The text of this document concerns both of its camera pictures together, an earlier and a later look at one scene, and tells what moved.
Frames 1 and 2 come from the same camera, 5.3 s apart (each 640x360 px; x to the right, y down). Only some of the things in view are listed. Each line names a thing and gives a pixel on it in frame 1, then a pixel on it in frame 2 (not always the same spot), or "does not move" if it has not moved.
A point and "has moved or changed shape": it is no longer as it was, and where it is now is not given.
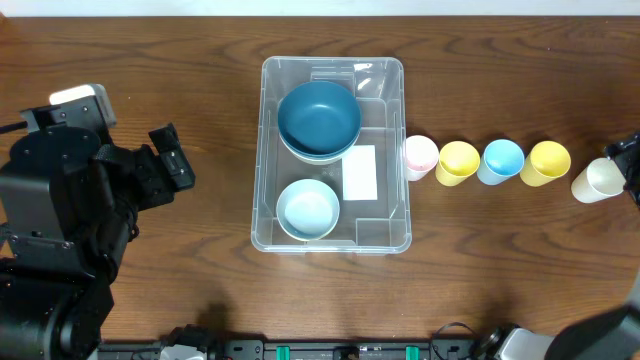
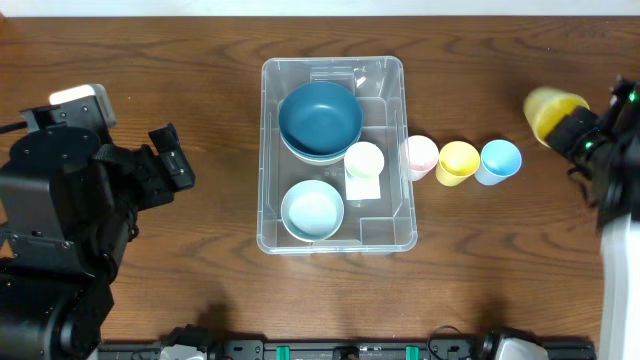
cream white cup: x=598 y=181 has moved or changed shape
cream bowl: x=315 y=161 does not move
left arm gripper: x=170 y=160 does not move
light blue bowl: x=308 y=210 does not move
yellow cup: x=547 y=161 -> x=545 y=107
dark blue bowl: x=319 y=116 does not move
